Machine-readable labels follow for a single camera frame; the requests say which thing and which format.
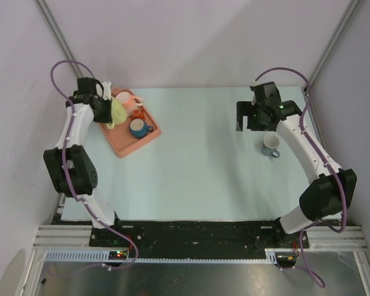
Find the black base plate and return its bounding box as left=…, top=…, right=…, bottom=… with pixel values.
left=89, top=220, right=310, bottom=259

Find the aluminium frame rail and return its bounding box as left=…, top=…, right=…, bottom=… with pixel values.
left=33, top=225, right=368, bottom=252

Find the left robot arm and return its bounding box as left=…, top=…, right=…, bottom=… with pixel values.
left=43, top=77, right=125, bottom=246

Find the small orange mug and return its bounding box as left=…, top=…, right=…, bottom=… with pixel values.
left=131, top=109, right=146, bottom=121

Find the pale yellow mug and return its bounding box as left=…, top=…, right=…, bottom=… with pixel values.
left=106, top=99, right=128, bottom=130

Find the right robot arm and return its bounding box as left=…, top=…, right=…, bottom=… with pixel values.
left=236, top=82, right=357, bottom=247

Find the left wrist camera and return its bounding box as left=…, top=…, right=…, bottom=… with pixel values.
left=101, top=81, right=112, bottom=101

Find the grey cable duct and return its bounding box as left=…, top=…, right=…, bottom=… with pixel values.
left=46, top=250, right=277, bottom=265

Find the salmon plastic tray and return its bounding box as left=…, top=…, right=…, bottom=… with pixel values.
left=99, top=87, right=161, bottom=158

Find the dark blue striped mug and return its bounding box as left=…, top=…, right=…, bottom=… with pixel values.
left=129, top=119, right=154, bottom=139

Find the large pink mug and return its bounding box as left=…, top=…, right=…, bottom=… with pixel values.
left=115, top=91, right=144, bottom=116

